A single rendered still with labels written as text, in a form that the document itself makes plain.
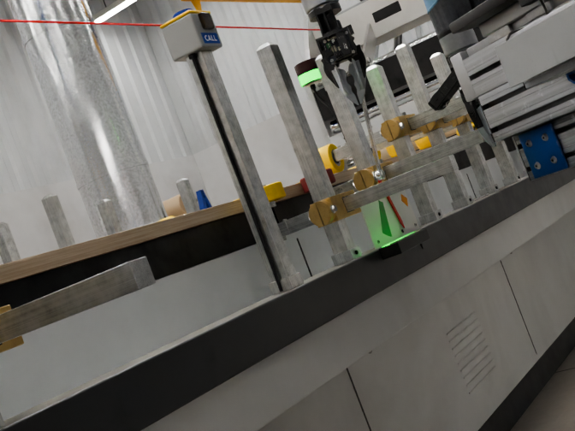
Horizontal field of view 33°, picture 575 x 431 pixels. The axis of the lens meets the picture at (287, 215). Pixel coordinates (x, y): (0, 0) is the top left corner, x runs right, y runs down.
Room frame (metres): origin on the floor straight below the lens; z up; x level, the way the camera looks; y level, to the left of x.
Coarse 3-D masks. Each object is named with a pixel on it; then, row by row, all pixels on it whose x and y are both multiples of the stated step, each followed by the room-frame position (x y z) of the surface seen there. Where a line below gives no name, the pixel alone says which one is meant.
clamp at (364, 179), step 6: (384, 162) 2.19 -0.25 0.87; (390, 162) 2.22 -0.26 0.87; (366, 168) 2.14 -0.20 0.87; (372, 168) 2.13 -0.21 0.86; (354, 174) 2.16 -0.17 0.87; (360, 174) 2.13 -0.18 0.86; (366, 174) 2.12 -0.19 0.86; (372, 174) 2.12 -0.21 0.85; (354, 180) 2.14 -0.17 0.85; (360, 180) 2.13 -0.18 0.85; (366, 180) 2.12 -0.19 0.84; (372, 180) 2.12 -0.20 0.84; (384, 180) 2.16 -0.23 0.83; (354, 186) 2.15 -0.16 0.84; (360, 186) 2.13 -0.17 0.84; (366, 186) 2.13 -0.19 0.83
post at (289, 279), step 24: (192, 72) 1.72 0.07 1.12; (216, 72) 1.72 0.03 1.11; (216, 96) 1.70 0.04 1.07; (216, 120) 1.70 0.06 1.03; (240, 144) 1.71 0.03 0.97; (240, 168) 1.70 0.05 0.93; (240, 192) 1.71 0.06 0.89; (264, 192) 1.73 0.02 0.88; (264, 216) 1.70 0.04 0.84; (264, 240) 1.71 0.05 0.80; (264, 264) 1.72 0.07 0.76; (288, 264) 1.72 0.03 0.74; (288, 288) 1.70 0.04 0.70
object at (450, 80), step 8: (448, 80) 2.07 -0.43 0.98; (456, 80) 2.06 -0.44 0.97; (440, 88) 2.08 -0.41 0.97; (448, 88) 2.07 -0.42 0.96; (456, 88) 2.09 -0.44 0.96; (432, 96) 2.10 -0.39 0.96; (440, 96) 2.08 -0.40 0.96; (448, 96) 2.09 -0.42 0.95; (432, 104) 2.10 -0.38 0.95; (440, 104) 2.09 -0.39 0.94
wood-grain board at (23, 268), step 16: (384, 160) 2.74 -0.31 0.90; (336, 176) 2.46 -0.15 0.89; (352, 176) 2.53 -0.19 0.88; (288, 192) 2.22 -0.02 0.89; (304, 192) 2.29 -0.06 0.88; (208, 208) 1.93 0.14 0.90; (224, 208) 1.98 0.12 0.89; (240, 208) 2.03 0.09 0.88; (160, 224) 1.79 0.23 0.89; (176, 224) 1.83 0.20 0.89; (192, 224) 1.87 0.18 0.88; (96, 240) 1.63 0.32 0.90; (112, 240) 1.66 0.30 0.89; (128, 240) 1.70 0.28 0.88; (144, 240) 1.73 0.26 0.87; (32, 256) 1.50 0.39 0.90; (48, 256) 1.52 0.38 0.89; (64, 256) 1.55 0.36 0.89; (80, 256) 1.58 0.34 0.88; (96, 256) 1.63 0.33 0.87; (0, 272) 1.43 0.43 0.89; (16, 272) 1.46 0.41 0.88; (32, 272) 1.48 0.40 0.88
